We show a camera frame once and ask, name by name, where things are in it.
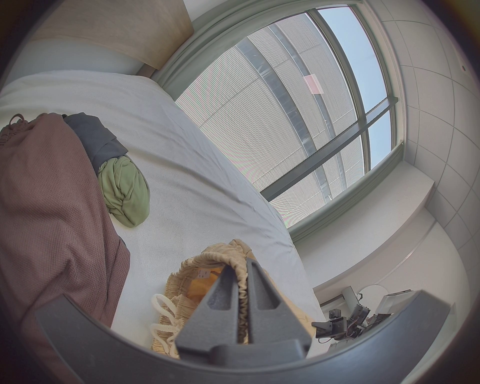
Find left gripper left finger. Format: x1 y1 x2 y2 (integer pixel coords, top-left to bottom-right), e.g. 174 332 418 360
175 263 241 355

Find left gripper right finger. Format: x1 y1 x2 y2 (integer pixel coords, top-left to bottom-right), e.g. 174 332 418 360
247 258 313 353

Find tan shorts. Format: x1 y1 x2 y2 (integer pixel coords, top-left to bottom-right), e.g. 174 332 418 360
150 239 319 358

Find bed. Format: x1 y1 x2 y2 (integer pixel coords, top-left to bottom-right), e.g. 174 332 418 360
0 0 325 379

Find grey-green curtain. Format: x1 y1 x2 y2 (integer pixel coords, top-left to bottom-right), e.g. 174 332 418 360
150 0 376 102
290 142 407 242

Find green garment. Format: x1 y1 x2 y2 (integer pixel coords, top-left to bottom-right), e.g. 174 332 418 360
98 155 151 228

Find brown shorts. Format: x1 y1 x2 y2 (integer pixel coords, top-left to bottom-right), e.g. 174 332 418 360
0 112 131 376

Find window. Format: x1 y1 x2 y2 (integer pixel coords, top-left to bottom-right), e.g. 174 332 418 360
174 4 404 241

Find black garment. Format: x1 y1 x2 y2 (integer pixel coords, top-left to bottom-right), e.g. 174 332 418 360
62 112 129 177

